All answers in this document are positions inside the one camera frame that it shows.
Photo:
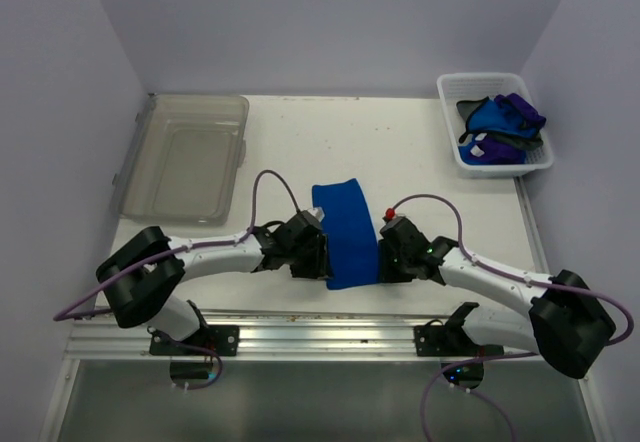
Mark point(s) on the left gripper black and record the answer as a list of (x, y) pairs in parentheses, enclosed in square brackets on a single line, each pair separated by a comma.
[(319, 265)]

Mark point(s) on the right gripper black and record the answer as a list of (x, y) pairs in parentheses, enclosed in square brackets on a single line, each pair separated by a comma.
[(386, 274)]

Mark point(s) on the blue towel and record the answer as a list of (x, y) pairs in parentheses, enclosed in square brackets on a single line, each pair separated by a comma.
[(470, 143), (352, 241)]

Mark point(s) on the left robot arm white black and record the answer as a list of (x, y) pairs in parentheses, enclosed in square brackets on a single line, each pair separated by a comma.
[(139, 279)]

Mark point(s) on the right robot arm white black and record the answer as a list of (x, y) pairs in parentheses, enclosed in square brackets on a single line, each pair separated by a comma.
[(554, 317)]

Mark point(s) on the purple towel in basket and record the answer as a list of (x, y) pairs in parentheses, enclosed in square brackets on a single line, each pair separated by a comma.
[(512, 128)]

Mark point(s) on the clear plastic bin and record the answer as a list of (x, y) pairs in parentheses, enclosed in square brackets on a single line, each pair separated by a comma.
[(182, 163)]

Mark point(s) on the white plastic basket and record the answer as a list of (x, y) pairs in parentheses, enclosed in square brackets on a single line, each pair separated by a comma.
[(456, 87)]

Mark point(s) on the grey towel in basket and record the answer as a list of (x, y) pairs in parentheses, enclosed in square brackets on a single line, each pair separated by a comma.
[(509, 119)]

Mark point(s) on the blue towel in basket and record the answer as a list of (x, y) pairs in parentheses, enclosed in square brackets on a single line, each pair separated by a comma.
[(470, 143)]

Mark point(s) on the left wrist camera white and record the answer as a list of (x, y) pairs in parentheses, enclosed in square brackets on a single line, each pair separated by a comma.
[(317, 213)]

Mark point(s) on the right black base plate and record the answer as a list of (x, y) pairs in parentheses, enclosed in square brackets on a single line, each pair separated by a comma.
[(447, 339)]

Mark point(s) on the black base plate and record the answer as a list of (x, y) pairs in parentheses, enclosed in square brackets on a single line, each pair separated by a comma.
[(221, 339), (447, 339)]

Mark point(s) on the aluminium rail frame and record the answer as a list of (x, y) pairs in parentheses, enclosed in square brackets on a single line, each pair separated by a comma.
[(284, 318)]

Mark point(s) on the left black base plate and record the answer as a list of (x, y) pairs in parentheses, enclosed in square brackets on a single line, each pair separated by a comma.
[(221, 339)]

